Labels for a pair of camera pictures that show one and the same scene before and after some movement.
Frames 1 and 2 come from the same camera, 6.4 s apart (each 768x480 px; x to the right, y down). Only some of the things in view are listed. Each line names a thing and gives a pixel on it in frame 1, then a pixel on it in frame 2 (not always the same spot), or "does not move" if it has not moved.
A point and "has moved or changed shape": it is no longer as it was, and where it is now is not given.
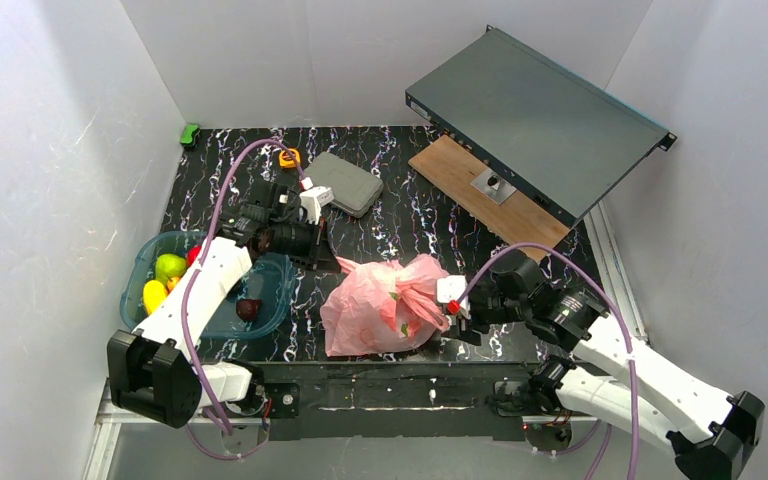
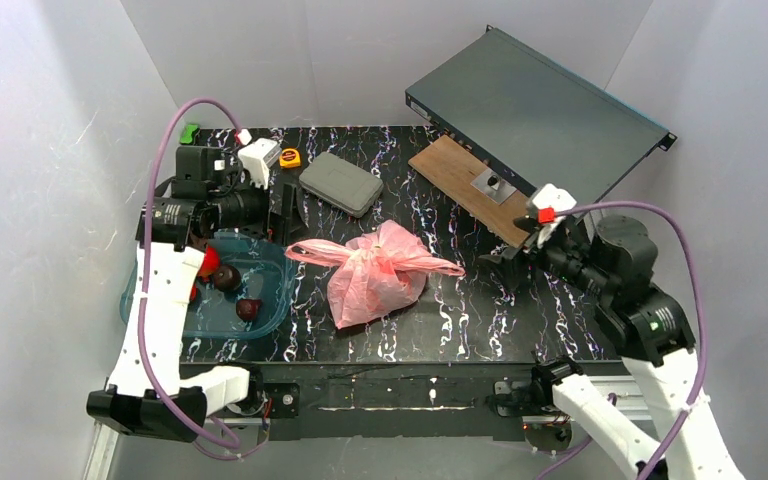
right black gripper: [475, 318] → [529, 246]
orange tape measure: [286, 161] does not move
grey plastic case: [354, 189] does not move
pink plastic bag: [383, 307] has moved or changed shape
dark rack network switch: [556, 135] does not move
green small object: [188, 136] does not move
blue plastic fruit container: [270, 280] does not move
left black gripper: [322, 241] → [278, 211]
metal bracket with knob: [493, 186] does not move
